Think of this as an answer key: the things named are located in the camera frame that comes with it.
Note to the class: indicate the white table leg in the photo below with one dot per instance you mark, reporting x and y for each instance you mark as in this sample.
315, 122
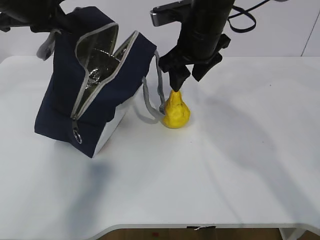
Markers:
291, 233

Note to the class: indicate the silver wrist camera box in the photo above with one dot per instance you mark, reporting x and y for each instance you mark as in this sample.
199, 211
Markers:
172, 12

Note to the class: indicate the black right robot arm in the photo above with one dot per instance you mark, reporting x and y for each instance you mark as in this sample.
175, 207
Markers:
208, 16

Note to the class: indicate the yellow pear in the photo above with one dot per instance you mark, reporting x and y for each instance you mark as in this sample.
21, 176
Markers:
176, 112

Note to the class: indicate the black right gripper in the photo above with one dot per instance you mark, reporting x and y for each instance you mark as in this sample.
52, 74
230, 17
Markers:
193, 47

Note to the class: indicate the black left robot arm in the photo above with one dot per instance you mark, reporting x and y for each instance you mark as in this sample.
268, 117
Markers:
39, 15

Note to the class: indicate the navy lunch bag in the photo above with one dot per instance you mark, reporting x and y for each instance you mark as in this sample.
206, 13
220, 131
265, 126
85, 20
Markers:
93, 81

